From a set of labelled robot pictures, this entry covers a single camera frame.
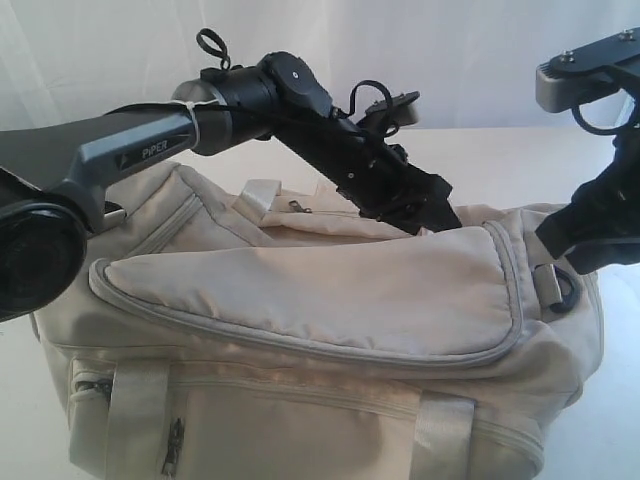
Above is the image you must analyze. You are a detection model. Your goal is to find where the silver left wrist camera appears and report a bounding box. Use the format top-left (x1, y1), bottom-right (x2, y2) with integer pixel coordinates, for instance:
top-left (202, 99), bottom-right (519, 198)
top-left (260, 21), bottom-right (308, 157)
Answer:
top-left (359, 91), bottom-right (420, 131)

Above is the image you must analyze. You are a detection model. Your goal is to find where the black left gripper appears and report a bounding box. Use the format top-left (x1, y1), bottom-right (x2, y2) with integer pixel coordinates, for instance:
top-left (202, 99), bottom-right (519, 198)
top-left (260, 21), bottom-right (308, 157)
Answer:
top-left (279, 101), bottom-right (462, 235)

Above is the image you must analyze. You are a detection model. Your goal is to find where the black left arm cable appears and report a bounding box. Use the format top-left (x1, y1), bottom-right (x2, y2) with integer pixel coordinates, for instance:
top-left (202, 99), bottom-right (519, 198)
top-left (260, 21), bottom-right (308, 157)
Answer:
top-left (172, 28), bottom-right (396, 146)

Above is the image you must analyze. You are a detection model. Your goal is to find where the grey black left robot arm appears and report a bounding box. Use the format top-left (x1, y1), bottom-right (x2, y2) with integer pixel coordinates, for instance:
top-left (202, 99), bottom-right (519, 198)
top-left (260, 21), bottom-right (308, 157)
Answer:
top-left (1, 52), bottom-right (460, 320)

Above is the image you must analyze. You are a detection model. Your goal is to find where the beige duffel bag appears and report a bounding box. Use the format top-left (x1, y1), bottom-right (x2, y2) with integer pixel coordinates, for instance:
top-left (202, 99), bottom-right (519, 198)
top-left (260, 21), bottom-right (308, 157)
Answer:
top-left (32, 162), bottom-right (604, 479)

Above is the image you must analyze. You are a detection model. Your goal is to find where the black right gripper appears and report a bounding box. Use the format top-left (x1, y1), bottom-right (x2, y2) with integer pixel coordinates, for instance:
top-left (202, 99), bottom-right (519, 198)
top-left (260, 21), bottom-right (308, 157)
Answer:
top-left (536, 100), bottom-right (639, 274)

